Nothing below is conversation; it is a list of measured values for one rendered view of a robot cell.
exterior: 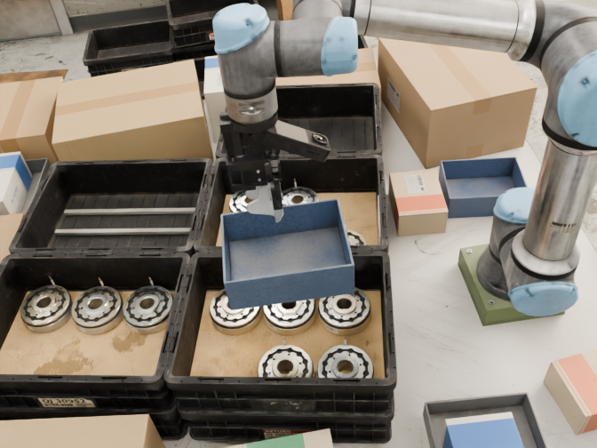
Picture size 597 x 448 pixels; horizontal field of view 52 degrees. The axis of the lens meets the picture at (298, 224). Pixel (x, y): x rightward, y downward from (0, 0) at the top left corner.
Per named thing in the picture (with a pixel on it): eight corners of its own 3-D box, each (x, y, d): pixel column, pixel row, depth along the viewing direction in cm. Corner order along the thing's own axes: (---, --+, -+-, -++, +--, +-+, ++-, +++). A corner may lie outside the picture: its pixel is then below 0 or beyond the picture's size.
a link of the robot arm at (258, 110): (273, 71, 92) (277, 99, 86) (276, 98, 95) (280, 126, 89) (223, 77, 92) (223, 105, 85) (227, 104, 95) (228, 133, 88)
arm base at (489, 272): (536, 245, 142) (543, 215, 135) (556, 298, 132) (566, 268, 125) (469, 252, 143) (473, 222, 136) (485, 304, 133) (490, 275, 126)
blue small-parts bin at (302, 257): (339, 226, 109) (338, 197, 104) (354, 293, 99) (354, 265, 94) (226, 242, 108) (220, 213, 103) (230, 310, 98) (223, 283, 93)
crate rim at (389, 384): (388, 258, 124) (389, 250, 122) (397, 393, 103) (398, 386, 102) (194, 259, 128) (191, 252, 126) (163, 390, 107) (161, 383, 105)
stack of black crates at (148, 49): (187, 80, 318) (173, 18, 294) (187, 113, 297) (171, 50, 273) (109, 90, 317) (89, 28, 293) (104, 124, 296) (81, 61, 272)
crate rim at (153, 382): (194, 259, 128) (191, 252, 126) (163, 390, 107) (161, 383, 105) (10, 260, 131) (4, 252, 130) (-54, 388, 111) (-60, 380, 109)
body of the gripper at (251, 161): (231, 167, 102) (218, 104, 94) (282, 161, 102) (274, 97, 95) (232, 196, 97) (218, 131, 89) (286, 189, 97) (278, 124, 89)
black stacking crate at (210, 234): (381, 192, 152) (382, 156, 144) (386, 287, 131) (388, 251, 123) (222, 195, 155) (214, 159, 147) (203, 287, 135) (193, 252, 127)
